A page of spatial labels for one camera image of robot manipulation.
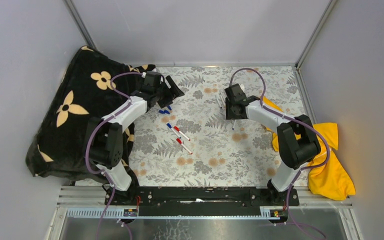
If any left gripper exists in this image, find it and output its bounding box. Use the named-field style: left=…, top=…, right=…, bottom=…
left=153, top=76, right=184, bottom=109

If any black floral blanket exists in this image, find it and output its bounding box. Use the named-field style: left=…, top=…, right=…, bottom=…
left=25, top=45, right=155, bottom=183

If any blue capped marker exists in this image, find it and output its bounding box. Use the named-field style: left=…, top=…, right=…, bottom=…
left=166, top=123, right=182, bottom=139
left=232, top=120, right=237, bottom=130

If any yellow capped marker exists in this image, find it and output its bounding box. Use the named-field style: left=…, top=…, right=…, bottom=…
left=216, top=94, right=224, bottom=109

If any yellow cloth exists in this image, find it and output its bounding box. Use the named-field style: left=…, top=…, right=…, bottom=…
left=263, top=96, right=356, bottom=201

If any red capped marker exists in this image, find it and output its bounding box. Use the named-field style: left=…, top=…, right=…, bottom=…
left=176, top=138, right=193, bottom=155
left=173, top=126, right=191, bottom=141

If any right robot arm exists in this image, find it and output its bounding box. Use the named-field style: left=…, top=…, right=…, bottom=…
left=224, top=84, right=322, bottom=206

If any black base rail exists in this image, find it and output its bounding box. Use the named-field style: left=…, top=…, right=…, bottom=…
left=104, top=186, right=300, bottom=217

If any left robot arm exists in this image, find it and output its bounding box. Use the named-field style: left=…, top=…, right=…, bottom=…
left=83, top=71, right=184, bottom=206

